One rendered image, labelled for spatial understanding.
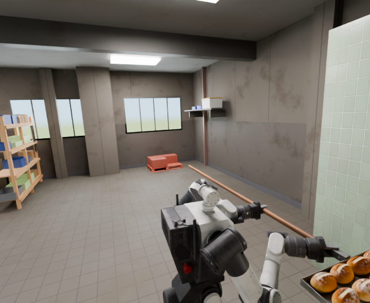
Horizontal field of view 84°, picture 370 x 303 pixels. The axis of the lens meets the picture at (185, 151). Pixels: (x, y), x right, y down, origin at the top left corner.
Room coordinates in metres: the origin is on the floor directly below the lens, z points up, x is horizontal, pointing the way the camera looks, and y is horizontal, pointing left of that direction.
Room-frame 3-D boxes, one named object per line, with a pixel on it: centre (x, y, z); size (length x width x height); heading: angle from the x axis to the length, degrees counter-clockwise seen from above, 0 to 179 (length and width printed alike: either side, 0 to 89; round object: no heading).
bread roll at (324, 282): (0.65, -0.49, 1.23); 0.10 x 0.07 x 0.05; 107
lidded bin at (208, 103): (5.93, -0.82, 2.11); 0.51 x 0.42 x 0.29; 21
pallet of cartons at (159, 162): (7.02, 0.75, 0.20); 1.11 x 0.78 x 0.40; 111
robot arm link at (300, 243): (0.85, -0.55, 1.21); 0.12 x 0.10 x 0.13; 76
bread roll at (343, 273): (0.69, -0.59, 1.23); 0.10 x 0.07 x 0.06; 115
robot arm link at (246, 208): (1.23, -0.40, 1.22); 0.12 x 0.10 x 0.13; 103
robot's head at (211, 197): (0.89, -0.10, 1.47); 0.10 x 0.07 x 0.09; 17
